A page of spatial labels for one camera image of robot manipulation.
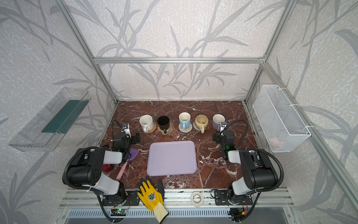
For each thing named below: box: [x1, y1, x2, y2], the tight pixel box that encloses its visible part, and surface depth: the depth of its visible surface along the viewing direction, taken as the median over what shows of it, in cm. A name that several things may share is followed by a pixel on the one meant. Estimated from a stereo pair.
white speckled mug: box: [139, 114, 155, 133], surface depth 98 cm
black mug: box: [157, 115, 171, 134], surface depth 98 cm
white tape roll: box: [190, 190, 205, 208], surface depth 75 cm
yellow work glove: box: [137, 180, 170, 224], surface depth 73 cm
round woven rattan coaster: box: [147, 123, 157, 134], surface depth 103 cm
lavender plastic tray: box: [146, 140, 198, 177], surface depth 90 cm
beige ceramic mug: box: [194, 114, 209, 134], surface depth 98 cm
